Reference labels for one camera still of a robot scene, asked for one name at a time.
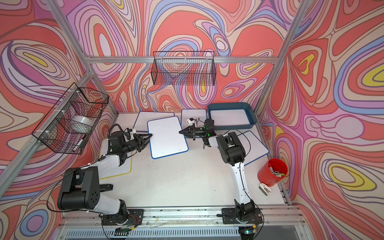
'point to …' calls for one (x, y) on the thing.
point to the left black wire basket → (69, 125)
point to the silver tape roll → (81, 124)
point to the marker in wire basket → (79, 143)
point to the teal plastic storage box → (247, 107)
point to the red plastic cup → (272, 172)
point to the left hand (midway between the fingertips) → (153, 137)
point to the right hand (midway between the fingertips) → (180, 136)
